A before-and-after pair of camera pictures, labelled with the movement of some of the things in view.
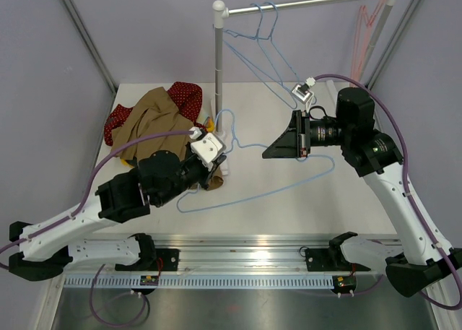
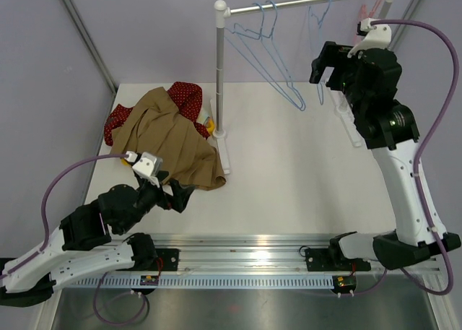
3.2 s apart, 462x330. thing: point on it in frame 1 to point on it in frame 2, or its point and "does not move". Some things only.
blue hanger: (261, 146) to (310, 16)
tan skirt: (156, 115) does not move
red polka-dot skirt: (188, 94) does not move
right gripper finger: (286, 145) to (318, 66)
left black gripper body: (192, 172) to (149, 196)
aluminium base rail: (237, 255) does not move
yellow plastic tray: (130, 162) does not move
